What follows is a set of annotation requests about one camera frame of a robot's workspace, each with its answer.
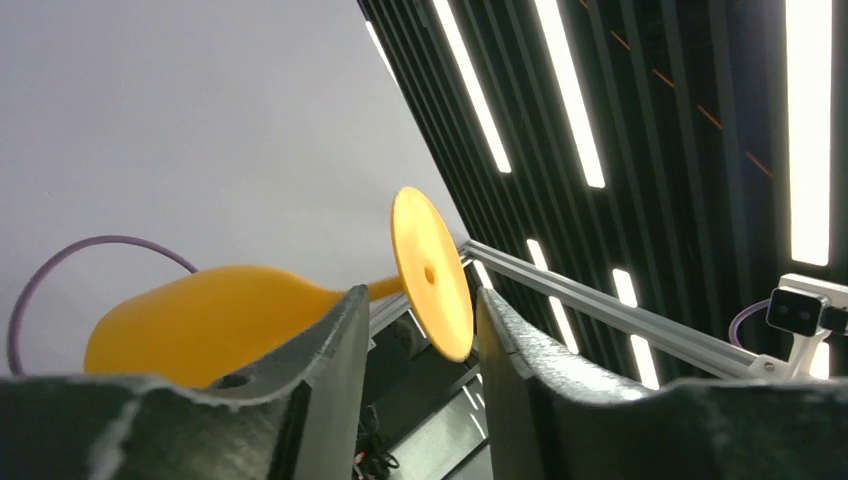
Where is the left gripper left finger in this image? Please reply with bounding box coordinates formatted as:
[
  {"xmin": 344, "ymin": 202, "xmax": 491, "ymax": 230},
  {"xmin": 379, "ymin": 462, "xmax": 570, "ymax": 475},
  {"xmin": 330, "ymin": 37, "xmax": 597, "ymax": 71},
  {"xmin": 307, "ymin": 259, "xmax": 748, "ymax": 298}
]
[{"xmin": 1, "ymin": 285, "xmax": 369, "ymax": 479}]

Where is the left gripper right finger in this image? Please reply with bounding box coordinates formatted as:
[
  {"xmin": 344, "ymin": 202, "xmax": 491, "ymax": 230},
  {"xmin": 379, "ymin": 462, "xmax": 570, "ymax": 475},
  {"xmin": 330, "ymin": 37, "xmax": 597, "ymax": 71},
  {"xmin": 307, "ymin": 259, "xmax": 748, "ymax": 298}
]
[{"xmin": 476, "ymin": 288, "xmax": 847, "ymax": 479}]

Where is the yellow-orange plastic wine glass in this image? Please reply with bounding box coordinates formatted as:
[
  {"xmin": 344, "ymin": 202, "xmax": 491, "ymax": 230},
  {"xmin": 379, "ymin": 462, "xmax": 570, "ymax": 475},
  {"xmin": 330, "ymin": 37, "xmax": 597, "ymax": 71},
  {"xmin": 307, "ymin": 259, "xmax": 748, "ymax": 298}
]
[{"xmin": 83, "ymin": 186, "xmax": 474, "ymax": 387}]

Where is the aluminium frame rail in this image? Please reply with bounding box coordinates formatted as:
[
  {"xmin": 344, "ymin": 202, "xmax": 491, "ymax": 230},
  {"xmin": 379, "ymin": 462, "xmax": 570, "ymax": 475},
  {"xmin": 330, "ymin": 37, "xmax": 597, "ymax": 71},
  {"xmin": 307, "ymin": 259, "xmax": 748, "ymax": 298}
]
[{"xmin": 372, "ymin": 240, "xmax": 762, "ymax": 379}]

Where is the external camera on rail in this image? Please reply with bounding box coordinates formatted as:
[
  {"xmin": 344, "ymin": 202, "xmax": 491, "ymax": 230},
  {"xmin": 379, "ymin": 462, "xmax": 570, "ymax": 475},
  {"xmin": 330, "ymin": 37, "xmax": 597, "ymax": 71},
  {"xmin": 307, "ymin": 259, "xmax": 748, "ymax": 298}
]
[{"xmin": 748, "ymin": 273, "xmax": 847, "ymax": 380}]

